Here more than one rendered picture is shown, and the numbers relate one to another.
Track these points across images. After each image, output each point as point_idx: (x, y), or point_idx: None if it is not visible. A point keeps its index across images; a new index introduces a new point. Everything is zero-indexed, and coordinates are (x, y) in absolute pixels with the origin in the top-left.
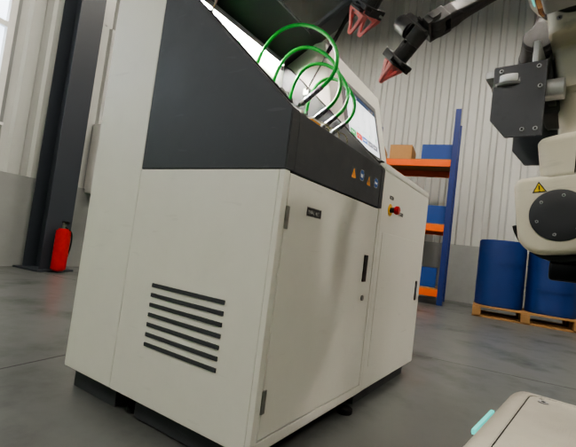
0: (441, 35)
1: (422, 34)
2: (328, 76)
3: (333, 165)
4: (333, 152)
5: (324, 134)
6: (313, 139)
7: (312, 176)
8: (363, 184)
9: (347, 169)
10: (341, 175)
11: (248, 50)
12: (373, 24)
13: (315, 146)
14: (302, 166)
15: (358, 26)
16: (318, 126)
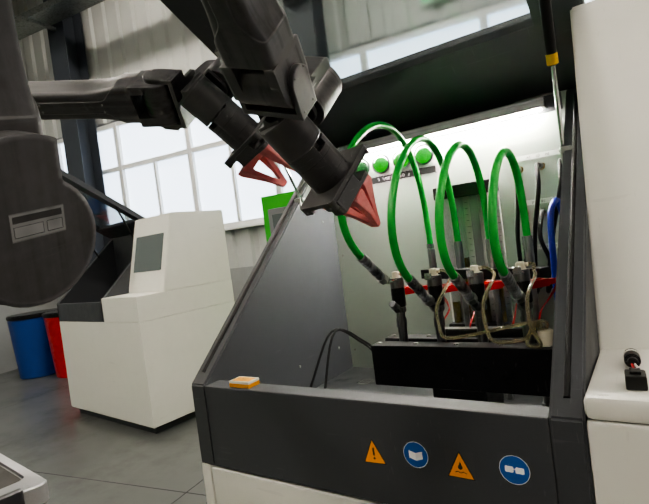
0: (282, 98)
1: (263, 138)
2: (581, 99)
3: (295, 445)
4: (288, 422)
5: (256, 399)
6: (236, 414)
7: (251, 469)
8: (432, 477)
9: (345, 448)
10: (326, 461)
11: (450, 144)
12: (269, 158)
13: (243, 424)
14: (226, 456)
15: (263, 179)
16: (239, 392)
